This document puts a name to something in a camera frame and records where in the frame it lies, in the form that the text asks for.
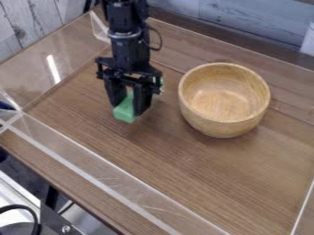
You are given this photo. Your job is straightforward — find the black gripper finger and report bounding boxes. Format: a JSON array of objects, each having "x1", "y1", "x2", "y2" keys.
[
  {"x1": 104, "y1": 77, "x2": 127, "y2": 106},
  {"x1": 133, "y1": 82, "x2": 154, "y2": 116}
]

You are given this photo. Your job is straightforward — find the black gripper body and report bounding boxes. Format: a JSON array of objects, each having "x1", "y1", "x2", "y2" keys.
[{"x1": 95, "y1": 28, "x2": 164, "y2": 95}]

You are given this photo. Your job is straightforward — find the green rectangular block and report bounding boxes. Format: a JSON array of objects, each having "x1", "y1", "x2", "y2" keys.
[{"x1": 112, "y1": 76, "x2": 166, "y2": 124}]

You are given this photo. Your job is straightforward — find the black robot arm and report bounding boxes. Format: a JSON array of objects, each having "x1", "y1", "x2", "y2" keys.
[{"x1": 96, "y1": 0, "x2": 163, "y2": 119}]

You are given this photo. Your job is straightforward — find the brown wooden bowl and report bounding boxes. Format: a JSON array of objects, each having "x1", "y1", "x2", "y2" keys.
[{"x1": 178, "y1": 62, "x2": 271, "y2": 138}]

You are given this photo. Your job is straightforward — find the clear acrylic tray walls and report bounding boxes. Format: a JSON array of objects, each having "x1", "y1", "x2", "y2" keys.
[{"x1": 0, "y1": 14, "x2": 314, "y2": 235}]

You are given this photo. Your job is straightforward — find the black table leg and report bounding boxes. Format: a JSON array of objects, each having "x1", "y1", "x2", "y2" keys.
[{"x1": 44, "y1": 186, "x2": 59, "y2": 210}]

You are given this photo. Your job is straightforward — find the black metal bracket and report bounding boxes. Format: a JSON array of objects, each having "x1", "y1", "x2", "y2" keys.
[{"x1": 37, "y1": 203, "x2": 83, "y2": 235}]

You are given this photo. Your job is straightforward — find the black cable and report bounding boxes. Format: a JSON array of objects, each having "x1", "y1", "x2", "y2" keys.
[{"x1": 0, "y1": 204, "x2": 41, "y2": 235}]

